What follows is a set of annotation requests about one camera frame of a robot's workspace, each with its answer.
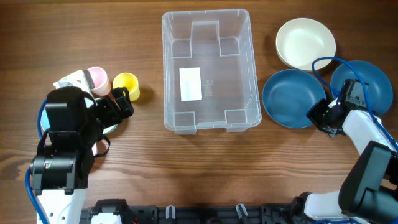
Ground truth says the blue cable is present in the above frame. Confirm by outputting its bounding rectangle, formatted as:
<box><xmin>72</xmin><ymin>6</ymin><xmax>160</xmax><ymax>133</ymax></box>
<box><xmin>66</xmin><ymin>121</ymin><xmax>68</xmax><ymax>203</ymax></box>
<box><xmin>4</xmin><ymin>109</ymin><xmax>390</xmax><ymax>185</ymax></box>
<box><xmin>24</xmin><ymin>98</ymin><xmax>50</xmax><ymax>224</ymax></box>
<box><xmin>311</xmin><ymin>56</ymin><xmax>398</xmax><ymax>153</ymax></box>

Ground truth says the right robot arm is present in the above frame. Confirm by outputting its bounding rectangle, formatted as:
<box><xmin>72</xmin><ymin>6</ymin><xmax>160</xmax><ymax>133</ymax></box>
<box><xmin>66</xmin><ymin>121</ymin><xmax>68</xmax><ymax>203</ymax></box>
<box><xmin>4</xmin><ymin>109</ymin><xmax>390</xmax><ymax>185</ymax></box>
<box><xmin>288</xmin><ymin>79</ymin><xmax>397</xmax><ymax>223</ymax></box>

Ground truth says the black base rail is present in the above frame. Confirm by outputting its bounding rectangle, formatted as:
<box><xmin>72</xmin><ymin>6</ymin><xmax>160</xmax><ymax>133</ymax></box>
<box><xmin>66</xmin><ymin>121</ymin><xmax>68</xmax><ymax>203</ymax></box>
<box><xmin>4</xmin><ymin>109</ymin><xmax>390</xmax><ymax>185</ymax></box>
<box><xmin>79</xmin><ymin>198</ymin><xmax>312</xmax><ymax>224</ymax></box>

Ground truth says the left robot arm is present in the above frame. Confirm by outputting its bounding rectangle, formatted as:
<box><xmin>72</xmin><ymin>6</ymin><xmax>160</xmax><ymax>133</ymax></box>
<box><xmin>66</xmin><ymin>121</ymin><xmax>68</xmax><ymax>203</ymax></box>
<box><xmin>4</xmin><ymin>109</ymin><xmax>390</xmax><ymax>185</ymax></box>
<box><xmin>25</xmin><ymin>86</ymin><xmax>134</xmax><ymax>223</ymax></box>

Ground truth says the left blue cable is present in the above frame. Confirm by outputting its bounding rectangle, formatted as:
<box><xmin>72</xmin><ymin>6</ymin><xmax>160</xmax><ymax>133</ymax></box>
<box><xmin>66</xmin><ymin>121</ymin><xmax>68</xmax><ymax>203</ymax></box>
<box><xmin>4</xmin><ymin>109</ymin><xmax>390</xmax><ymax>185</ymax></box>
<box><xmin>24</xmin><ymin>98</ymin><xmax>50</xmax><ymax>224</ymax></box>

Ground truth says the right blue cable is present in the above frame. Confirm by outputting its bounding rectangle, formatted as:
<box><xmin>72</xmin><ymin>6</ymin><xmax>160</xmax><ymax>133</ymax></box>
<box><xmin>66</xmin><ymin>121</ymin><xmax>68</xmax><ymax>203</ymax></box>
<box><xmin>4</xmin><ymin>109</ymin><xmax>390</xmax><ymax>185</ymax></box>
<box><xmin>311</xmin><ymin>56</ymin><xmax>398</xmax><ymax>153</ymax></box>

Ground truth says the cream bowl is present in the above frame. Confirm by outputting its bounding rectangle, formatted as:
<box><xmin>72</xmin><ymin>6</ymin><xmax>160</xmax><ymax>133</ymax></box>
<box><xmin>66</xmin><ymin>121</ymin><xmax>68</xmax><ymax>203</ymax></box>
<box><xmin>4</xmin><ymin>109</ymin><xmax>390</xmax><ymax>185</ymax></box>
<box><xmin>275</xmin><ymin>18</ymin><xmax>336</xmax><ymax>72</ymax></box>

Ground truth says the mint green small bowl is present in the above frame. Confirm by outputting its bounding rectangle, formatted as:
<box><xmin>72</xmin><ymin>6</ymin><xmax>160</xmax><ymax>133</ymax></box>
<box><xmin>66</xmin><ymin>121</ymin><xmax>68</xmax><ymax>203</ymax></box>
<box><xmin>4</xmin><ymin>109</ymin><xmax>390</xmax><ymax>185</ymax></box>
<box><xmin>93</xmin><ymin>96</ymin><xmax>119</xmax><ymax>136</ymax></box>

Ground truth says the yellow cup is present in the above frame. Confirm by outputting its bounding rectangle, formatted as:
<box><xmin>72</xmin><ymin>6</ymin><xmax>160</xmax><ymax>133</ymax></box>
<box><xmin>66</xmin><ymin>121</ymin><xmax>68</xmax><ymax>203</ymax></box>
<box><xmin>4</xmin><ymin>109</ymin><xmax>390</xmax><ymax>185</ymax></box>
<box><xmin>112</xmin><ymin>72</ymin><xmax>141</xmax><ymax>101</ymax></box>

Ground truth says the pink small bowl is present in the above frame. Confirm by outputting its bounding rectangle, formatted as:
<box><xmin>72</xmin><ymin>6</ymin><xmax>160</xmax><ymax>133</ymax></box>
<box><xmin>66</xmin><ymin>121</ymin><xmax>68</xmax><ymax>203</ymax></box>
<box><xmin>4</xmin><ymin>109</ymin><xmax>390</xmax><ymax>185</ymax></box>
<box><xmin>91</xmin><ymin>143</ymin><xmax>98</xmax><ymax>156</ymax></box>

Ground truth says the dark blue bowl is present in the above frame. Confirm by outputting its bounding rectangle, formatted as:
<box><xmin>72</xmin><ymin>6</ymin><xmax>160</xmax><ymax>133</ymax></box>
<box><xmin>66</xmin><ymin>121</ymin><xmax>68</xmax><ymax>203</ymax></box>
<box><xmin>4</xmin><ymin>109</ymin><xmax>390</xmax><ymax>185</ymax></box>
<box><xmin>262</xmin><ymin>69</ymin><xmax>326</xmax><ymax>129</ymax></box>
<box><xmin>330</xmin><ymin>60</ymin><xmax>393</xmax><ymax>116</ymax></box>

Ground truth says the pink cup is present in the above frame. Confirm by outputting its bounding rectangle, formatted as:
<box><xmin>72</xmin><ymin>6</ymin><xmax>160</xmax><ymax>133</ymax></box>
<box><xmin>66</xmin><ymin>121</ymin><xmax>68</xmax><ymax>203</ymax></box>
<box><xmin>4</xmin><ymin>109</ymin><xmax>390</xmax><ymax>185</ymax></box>
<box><xmin>88</xmin><ymin>67</ymin><xmax>111</xmax><ymax>96</ymax></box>

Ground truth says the light blue small bowl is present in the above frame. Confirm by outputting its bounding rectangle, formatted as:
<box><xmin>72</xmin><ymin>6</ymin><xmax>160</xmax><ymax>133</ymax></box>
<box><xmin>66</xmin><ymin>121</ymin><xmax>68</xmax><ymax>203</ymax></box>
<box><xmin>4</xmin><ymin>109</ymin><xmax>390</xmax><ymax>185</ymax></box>
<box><xmin>40</xmin><ymin>109</ymin><xmax>50</xmax><ymax>131</ymax></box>

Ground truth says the clear plastic storage bin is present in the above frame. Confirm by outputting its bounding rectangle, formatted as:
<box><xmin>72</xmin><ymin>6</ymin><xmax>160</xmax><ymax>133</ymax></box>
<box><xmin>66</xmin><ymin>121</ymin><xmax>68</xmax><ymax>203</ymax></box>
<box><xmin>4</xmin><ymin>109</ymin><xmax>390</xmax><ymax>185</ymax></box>
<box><xmin>162</xmin><ymin>9</ymin><xmax>262</xmax><ymax>134</ymax></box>

